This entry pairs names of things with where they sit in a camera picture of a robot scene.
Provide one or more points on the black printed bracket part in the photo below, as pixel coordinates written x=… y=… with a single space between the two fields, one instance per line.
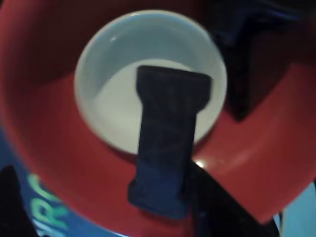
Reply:
x=247 y=61

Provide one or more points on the red bowl with black outside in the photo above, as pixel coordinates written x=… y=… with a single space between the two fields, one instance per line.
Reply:
x=37 y=74

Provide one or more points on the small white ceramic bowl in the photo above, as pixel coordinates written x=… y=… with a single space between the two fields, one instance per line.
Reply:
x=111 y=74

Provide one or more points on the grey WOWROBO mat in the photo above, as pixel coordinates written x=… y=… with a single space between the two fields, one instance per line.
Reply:
x=79 y=224

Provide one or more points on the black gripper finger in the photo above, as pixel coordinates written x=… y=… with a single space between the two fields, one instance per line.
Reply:
x=12 y=209
x=217 y=212

